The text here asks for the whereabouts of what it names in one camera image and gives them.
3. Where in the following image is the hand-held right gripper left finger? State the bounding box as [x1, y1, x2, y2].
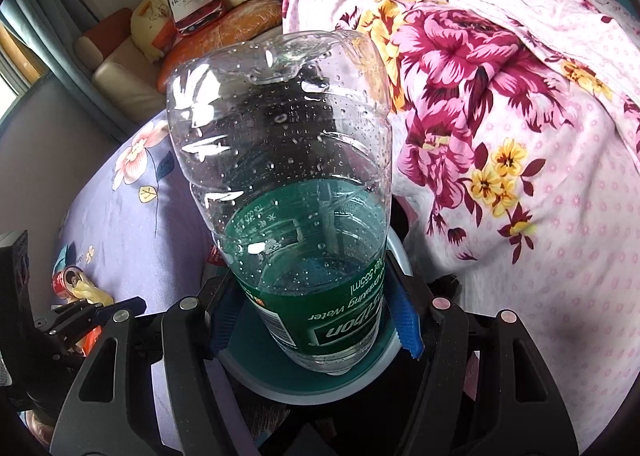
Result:
[50, 277, 266, 456]

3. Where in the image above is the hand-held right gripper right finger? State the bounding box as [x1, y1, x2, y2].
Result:
[384, 262, 581, 456]

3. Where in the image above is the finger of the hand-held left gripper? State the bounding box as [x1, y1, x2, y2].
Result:
[50, 297, 146, 332]
[35, 323, 101, 357]

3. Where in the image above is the orange wrapper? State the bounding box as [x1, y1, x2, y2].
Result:
[80, 328, 104, 355]

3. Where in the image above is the teal plastic bin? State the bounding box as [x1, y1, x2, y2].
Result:
[215, 231, 426, 394]

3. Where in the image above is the clear plastic water bottle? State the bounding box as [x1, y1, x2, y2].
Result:
[166, 30, 393, 376]

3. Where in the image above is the yellow crumpled wrapper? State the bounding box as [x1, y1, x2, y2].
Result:
[74, 281, 115, 308]

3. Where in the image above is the red drink can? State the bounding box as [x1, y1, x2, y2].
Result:
[51, 266, 96, 298]

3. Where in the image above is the purple floral bedding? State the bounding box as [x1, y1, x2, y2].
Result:
[54, 116, 263, 456]

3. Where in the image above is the pink floral blanket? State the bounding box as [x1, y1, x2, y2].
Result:
[282, 0, 640, 456]

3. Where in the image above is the cream leather sofa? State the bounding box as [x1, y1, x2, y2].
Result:
[75, 0, 282, 123]

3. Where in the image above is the window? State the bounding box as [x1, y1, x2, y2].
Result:
[0, 21, 49, 123]

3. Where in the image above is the grey-blue curtain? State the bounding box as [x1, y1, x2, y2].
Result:
[0, 0, 122, 139]

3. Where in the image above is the yellow printed pillow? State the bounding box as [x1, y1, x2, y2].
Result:
[130, 0, 174, 63]

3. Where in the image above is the orange cushion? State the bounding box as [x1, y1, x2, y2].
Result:
[157, 0, 283, 93]

